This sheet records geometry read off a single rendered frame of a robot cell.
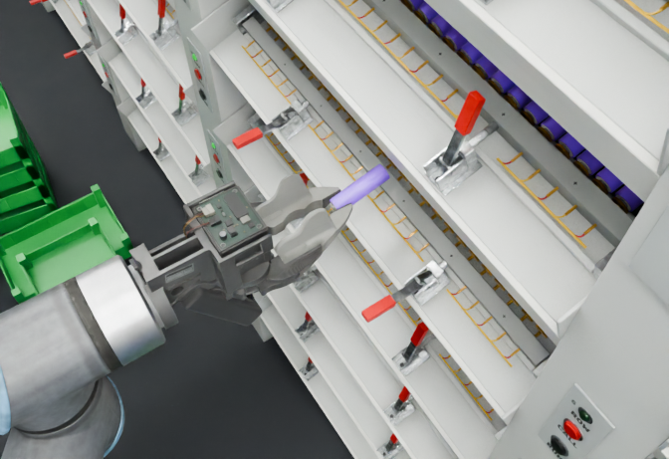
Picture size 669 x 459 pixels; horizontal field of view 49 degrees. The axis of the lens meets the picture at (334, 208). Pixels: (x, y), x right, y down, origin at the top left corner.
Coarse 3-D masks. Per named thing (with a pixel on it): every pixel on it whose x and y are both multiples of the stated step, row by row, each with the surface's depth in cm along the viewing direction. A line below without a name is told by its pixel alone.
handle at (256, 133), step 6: (276, 120) 88; (282, 120) 88; (264, 126) 88; (270, 126) 88; (276, 126) 88; (246, 132) 87; (252, 132) 87; (258, 132) 87; (264, 132) 87; (234, 138) 87; (240, 138) 87; (246, 138) 87; (252, 138) 87; (258, 138) 87; (234, 144) 87; (240, 144) 86; (246, 144) 87
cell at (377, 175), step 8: (376, 168) 74; (384, 168) 74; (368, 176) 74; (376, 176) 74; (384, 176) 74; (352, 184) 74; (360, 184) 73; (368, 184) 73; (376, 184) 74; (344, 192) 73; (352, 192) 73; (360, 192) 73; (368, 192) 74; (336, 200) 73; (344, 200) 73; (352, 200) 73; (336, 208) 73
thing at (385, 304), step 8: (416, 280) 75; (408, 288) 76; (416, 288) 76; (392, 296) 75; (400, 296) 75; (376, 304) 74; (384, 304) 74; (392, 304) 74; (368, 312) 74; (376, 312) 74; (384, 312) 75; (368, 320) 74
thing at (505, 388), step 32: (224, 32) 98; (224, 64) 97; (256, 96) 94; (320, 128) 89; (352, 128) 88; (320, 160) 87; (384, 160) 85; (352, 224) 83; (384, 224) 82; (384, 256) 81; (416, 256) 79; (448, 288) 77; (448, 320) 76; (480, 320) 75; (480, 352) 74; (512, 352) 73; (480, 384) 73; (512, 384) 72; (512, 416) 68
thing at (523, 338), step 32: (256, 32) 94; (256, 64) 94; (288, 64) 91; (288, 96) 91; (320, 96) 88; (416, 224) 78; (448, 256) 76; (480, 288) 74; (512, 320) 72; (544, 352) 70
